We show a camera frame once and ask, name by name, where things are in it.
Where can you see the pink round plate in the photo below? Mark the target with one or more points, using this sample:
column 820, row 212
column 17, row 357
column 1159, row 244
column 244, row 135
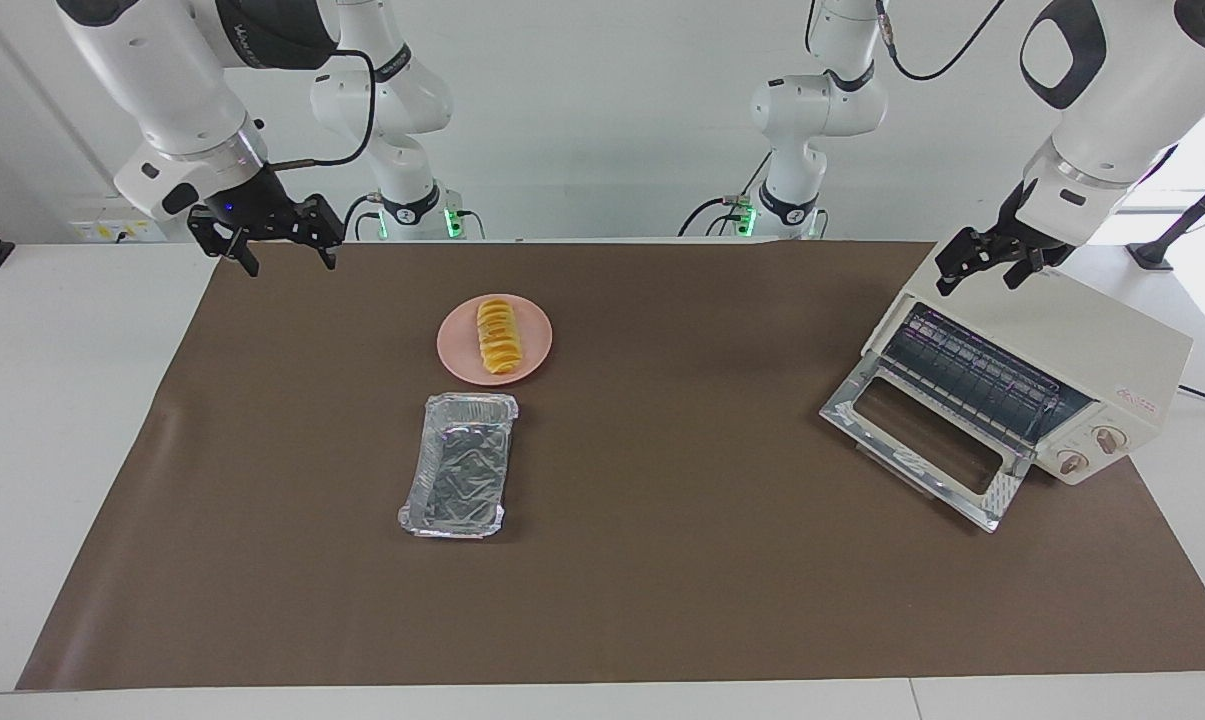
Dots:
column 457, row 350

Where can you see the glass oven door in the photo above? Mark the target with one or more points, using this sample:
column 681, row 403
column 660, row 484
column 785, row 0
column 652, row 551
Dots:
column 922, row 435

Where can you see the yellow ridged bread loaf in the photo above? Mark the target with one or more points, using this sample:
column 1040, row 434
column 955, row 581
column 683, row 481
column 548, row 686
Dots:
column 496, row 338

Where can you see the aluminium foil tray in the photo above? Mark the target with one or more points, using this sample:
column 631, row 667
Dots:
column 462, row 470

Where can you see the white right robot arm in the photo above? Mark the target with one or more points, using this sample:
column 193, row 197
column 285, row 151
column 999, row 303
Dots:
column 162, row 60

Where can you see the black camera stand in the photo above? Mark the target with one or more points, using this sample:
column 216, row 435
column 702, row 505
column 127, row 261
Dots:
column 1177, row 228

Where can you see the cream toaster oven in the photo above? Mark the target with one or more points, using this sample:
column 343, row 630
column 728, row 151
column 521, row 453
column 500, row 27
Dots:
column 1062, row 320

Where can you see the brown table mat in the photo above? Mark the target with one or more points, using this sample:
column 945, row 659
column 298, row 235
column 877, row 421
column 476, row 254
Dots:
column 662, row 600

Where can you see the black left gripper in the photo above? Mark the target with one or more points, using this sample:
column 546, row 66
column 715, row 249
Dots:
column 1037, row 252

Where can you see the beige oven knob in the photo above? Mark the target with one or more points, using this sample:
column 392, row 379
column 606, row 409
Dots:
column 1072, row 462
column 1110, row 439

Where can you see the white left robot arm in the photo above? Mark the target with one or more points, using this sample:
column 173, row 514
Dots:
column 1112, row 80

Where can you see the metal oven rack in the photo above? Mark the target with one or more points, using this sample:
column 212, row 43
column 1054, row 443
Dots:
column 972, row 375

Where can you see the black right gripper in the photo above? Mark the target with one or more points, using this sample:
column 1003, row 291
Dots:
column 247, row 205

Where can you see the white wall power socket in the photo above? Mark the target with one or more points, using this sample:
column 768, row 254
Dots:
column 102, row 231

